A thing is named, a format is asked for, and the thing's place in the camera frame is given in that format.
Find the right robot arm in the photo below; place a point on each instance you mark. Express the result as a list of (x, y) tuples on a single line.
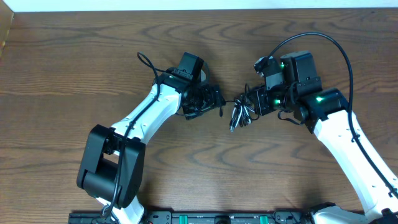
[(325, 114)]

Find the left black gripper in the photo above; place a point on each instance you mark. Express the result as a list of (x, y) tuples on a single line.
[(211, 102)]

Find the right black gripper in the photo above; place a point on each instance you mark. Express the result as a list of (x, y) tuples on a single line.
[(262, 107)]

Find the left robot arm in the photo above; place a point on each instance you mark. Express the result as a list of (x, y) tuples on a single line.
[(112, 165)]

